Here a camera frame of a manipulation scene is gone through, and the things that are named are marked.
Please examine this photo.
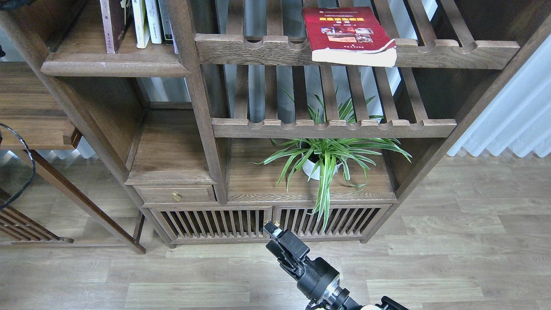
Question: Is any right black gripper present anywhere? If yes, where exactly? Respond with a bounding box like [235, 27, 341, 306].
[263, 222, 340, 303]

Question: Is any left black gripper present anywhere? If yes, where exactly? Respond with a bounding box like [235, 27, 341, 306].
[0, 0, 33, 11]

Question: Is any dark maroon book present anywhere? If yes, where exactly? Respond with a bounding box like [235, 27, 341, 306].
[100, 0, 132, 54]

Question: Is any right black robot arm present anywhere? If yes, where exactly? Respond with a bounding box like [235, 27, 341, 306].
[263, 221, 405, 310]

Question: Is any wooden side furniture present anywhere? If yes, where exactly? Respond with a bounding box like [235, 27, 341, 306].
[0, 62, 82, 246]

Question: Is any spider plant in white pot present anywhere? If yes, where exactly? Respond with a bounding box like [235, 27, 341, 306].
[252, 88, 413, 233]

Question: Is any white spine upright book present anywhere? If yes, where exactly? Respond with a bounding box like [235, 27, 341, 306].
[145, 0, 163, 44]

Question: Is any dark wooden bookshelf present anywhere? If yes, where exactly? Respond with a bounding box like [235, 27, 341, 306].
[1, 0, 550, 247]

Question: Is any dark spine upright book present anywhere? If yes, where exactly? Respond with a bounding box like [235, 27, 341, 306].
[158, 0, 173, 45]

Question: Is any pale purple upright book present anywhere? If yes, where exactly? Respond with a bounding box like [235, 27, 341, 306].
[167, 22, 179, 55]

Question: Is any red cover book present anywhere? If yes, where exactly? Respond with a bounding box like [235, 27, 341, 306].
[302, 6, 397, 67]

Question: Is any white curtain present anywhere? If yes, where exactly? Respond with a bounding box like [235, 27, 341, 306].
[447, 37, 551, 157]

